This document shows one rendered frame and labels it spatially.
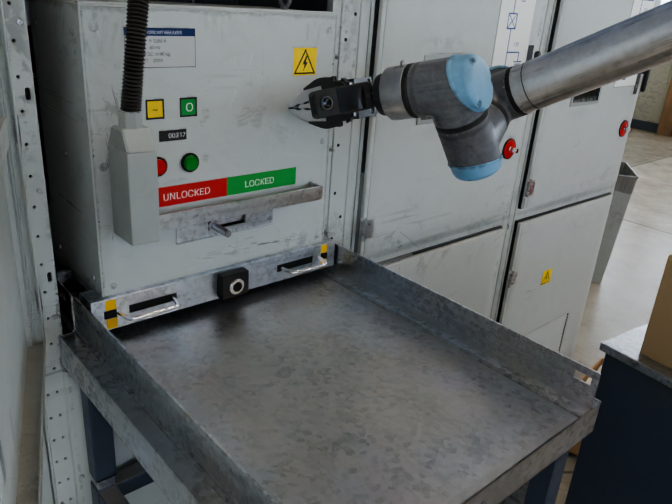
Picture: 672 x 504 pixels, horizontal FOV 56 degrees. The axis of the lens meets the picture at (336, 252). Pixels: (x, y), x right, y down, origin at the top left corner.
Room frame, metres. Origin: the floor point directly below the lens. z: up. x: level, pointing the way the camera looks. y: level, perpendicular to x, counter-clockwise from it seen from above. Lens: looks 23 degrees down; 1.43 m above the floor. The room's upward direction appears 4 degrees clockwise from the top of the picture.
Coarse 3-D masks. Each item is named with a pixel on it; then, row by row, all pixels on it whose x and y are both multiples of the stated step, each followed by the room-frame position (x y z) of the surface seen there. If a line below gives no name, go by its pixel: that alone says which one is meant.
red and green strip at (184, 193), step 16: (240, 176) 1.13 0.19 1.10; (256, 176) 1.15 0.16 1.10; (272, 176) 1.18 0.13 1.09; (288, 176) 1.20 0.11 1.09; (160, 192) 1.02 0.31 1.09; (176, 192) 1.04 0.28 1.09; (192, 192) 1.06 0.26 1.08; (208, 192) 1.08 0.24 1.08; (224, 192) 1.10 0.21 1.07; (240, 192) 1.13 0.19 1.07
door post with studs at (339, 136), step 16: (336, 0) 1.34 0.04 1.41; (352, 0) 1.36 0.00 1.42; (352, 16) 1.37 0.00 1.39; (352, 32) 1.37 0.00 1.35; (336, 48) 1.34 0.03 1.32; (352, 48) 1.37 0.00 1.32; (336, 64) 1.35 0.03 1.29; (352, 64) 1.37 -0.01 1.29; (336, 128) 1.35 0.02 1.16; (336, 144) 1.35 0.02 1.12; (336, 160) 1.35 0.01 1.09; (336, 176) 1.36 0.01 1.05; (336, 192) 1.36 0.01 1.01; (336, 208) 1.36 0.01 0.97; (336, 224) 1.36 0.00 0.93; (336, 240) 1.37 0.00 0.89
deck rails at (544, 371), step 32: (352, 256) 1.25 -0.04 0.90; (352, 288) 1.20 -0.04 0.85; (384, 288) 1.17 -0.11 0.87; (416, 288) 1.11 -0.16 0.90; (96, 320) 0.88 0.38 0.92; (416, 320) 1.08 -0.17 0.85; (448, 320) 1.05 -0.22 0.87; (480, 320) 1.00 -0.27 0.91; (96, 352) 0.89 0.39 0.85; (128, 352) 0.79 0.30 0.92; (480, 352) 0.98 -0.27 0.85; (512, 352) 0.94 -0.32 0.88; (544, 352) 0.90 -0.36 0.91; (128, 384) 0.80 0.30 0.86; (160, 384) 0.72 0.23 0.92; (544, 384) 0.89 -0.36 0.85; (576, 384) 0.85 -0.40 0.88; (160, 416) 0.72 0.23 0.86; (192, 416) 0.66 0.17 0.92; (192, 448) 0.65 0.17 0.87; (224, 480) 0.59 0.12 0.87
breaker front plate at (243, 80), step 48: (96, 48) 0.96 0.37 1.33; (240, 48) 1.13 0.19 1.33; (288, 48) 1.19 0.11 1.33; (96, 96) 0.95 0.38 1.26; (144, 96) 1.00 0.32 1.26; (192, 96) 1.06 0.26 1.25; (240, 96) 1.13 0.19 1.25; (288, 96) 1.20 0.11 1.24; (96, 144) 0.95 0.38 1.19; (192, 144) 1.06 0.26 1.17; (240, 144) 1.13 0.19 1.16; (288, 144) 1.20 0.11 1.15; (96, 192) 0.94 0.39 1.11; (192, 240) 1.05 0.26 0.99; (240, 240) 1.13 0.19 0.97; (288, 240) 1.21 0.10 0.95
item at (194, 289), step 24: (240, 264) 1.12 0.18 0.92; (264, 264) 1.15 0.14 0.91; (288, 264) 1.20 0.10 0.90; (144, 288) 0.98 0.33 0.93; (168, 288) 1.01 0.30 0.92; (192, 288) 1.04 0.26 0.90; (216, 288) 1.08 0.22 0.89; (96, 312) 0.92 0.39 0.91; (144, 312) 0.98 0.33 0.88; (168, 312) 1.01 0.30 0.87
